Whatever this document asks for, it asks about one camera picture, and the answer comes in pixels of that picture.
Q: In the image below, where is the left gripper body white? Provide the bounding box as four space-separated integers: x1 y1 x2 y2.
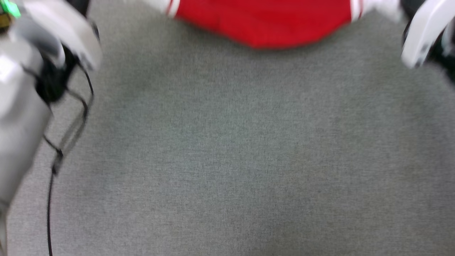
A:
0 0 104 72

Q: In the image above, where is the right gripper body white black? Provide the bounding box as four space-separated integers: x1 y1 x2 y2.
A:
400 0 455 70

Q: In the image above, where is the red and white garment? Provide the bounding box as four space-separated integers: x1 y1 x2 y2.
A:
140 0 404 49

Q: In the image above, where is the grey fabric sofa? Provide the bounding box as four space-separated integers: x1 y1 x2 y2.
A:
0 0 455 256

